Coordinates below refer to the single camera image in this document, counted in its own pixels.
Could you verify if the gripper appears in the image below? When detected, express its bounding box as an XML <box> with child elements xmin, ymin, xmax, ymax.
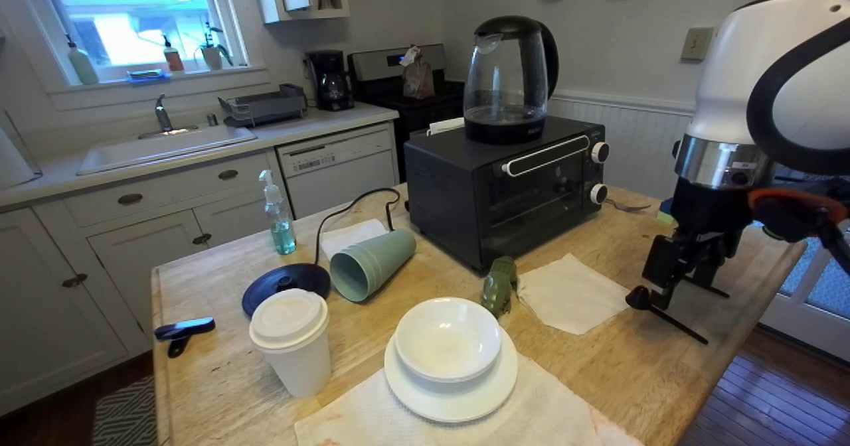
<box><xmin>641</xmin><ymin>179</ymin><xmax>754</xmax><ymax>292</ymax></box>

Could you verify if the black short plastic scoop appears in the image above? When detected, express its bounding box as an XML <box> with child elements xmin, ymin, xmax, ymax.
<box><xmin>153</xmin><ymin>316</ymin><xmax>216</xmax><ymax>359</ymax></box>

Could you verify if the silver fork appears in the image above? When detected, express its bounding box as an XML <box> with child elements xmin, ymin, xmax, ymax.
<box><xmin>604</xmin><ymin>196</ymin><xmax>653</xmax><ymax>213</ymax></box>

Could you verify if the white paper napkin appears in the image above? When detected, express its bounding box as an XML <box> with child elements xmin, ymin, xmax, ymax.
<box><xmin>516</xmin><ymin>253</ymin><xmax>631</xmax><ymax>336</ymax></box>

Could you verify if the white glass door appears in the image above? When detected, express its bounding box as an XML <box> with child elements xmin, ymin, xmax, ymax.
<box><xmin>759</xmin><ymin>232</ymin><xmax>850</xmax><ymax>364</ymax></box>

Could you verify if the green toy animal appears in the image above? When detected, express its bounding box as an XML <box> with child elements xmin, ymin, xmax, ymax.
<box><xmin>479</xmin><ymin>255</ymin><xmax>519</xmax><ymax>320</ymax></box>

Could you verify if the large white paper towel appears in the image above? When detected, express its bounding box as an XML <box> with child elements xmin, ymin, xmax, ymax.
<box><xmin>294</xmin><ymin>352</ymin><xmax>646</xmax><ymax>446</ymax></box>

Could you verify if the black toaster oven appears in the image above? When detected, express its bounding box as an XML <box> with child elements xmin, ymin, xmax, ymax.
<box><xmin>403</xmin><ymin>115</ymin><xmax>611</xmax><ymax>275</ymax></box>

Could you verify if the white bowl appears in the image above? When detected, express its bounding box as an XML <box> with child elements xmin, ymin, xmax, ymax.
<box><xmin>394</xmin><ymin>296</ymin><xmax>503</xmax><ymax>384</ymax></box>

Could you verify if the glass electric kettle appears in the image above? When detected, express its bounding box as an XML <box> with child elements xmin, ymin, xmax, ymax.
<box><xmin>462</xmin><ymin>15</ymin><xmax>560</xmax><ymax>146</ymax></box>

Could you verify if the white plate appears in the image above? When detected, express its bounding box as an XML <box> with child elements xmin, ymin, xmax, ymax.
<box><xmin>383</xmin><ymin>327</ymin><xmax>519</xmax><ymax>424</ymax></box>

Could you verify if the green plastic cup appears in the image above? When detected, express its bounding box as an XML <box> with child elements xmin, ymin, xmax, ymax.
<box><xmin>329</xmin><ymin>228</ymin><xmax>418</xmax><ymax>304</ymax></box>

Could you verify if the brown paper bag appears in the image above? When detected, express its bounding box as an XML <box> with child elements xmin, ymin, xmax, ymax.
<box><xmin>400</xmin><ymin>45</ymin><xmax>438</xmax><ymax>100</ymax></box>

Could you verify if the folded white napkin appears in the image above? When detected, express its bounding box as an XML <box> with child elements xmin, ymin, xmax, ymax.
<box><xmin>318</xmin><ymin>218</ymin><xmax>390</xmax><ymax>261</ymax></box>

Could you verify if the black and silver stove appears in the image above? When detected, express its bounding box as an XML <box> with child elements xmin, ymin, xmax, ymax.
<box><xmin>347</xmin><ymin>42</ymin><xmax>467</xmax><ymax>183</ymax></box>

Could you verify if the white dishwasher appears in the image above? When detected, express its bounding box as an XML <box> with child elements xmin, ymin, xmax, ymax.
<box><xmin>275</xmin><ymin>121</ymin><xmax>400</xmax><ymax>220</ymax></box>

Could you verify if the white paper cup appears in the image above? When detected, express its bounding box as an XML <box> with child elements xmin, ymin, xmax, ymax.
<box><xmin>254</xmin><ymin>336</ymin><xmax>332</xmax><ymax>400</ymax></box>

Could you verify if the black coffee maker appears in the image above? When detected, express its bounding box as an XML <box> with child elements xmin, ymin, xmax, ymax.
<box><xmin>305</xmin><ymin>49</ymin><xmax>355</xmax><ymax>113</ymax></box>

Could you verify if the white cup lid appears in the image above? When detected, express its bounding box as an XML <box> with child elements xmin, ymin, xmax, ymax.
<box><xmin>248</xmin><ymin>288</ymin><xmax>330</xmax><ymax>354</ymax></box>

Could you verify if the clear pump soap bottle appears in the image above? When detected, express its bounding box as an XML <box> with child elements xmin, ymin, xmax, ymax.
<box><xmin>258</xmin><ymin>169</ymin><xmax>298</xmax><ymax>256</ymax></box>

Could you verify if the dark round kettle base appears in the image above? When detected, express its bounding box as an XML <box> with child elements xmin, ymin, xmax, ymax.
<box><xmin>241</xmin><ymin>262</ymin><xmax>332</xmax><ymax>319</ymax></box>

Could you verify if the grey dish rack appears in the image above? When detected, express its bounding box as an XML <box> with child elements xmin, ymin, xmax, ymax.
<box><xmin>217</xmin><ymin>84</ymin><xmax>308</xmax><ymax>129</ymax></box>

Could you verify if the potted plant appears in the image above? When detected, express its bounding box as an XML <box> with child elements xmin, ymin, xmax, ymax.
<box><xmin>194</xmin><ymin>22</ymin><xmax>235</xmax><ymax>72</ymax></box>

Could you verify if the white sink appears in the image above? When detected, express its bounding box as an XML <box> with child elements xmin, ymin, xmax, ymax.
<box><xmin>76</xmin><ymin>124</ymin><xmax>258</xmax><ymax>177</ymax></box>

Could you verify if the silver tap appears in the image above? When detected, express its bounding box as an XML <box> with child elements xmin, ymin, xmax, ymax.
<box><xmin>153</xmin><ymin>93</ymin><xmax>176</xmax><ymax>134</ymax></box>

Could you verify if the orange pump bottle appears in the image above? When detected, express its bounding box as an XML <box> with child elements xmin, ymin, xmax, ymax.
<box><xmin>161</xmin><ymin>34</ymin><xmax>186</xmax><ymax>74</ymax></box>

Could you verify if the patterned rug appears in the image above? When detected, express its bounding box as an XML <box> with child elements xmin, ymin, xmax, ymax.
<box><xmin>91</xmin><ymin>374</ymin><xmax>159</xmax><ymax>446</ymax></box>

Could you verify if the window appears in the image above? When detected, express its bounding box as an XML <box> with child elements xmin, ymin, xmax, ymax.
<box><xmin>12</xmin><ymin>0</ymin><xmax>252</xmax><ymax>88</ymax></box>

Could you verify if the white kitchen cabinet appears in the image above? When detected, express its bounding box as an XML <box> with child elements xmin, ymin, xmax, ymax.
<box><xmin>0</xmin><ymin>103</ymin><xmax>400</xmax><ymax>417</ymax></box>

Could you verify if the green and white pump bottle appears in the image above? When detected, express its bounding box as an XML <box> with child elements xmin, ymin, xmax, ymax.
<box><xmin>64</xmin><ymin>33</ymin><xmax>101</xmax><ymax>87</ymax></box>

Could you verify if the black long-handled scoop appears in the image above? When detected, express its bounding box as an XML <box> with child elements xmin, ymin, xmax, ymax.
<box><xmin>684</xmin><ymin>275</ymin><xmax>730</xmax><ymax>299</ymax></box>
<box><xmin>626</xmin><ymin>285</ymin><xmax>709</xmax><ymax>345</ymax></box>

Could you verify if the toaster oven door handle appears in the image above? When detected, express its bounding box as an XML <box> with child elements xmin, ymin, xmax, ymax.
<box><xmin>501</xmin><ymin>134</ymin><xmax>592</xmax><ymax>179</ymax></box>

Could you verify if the wall switch plate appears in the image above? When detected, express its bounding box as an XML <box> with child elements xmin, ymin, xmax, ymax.
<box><xmin>680</xmin><ymin>26</ymin><xmax>715</xmax><ymax>62</ymax></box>

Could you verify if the black cable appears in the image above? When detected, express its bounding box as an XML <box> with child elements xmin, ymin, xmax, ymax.
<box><xmin>312</xmin><ymin>186</ymin><xmax>403</xmax><ymax>265</ymax></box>

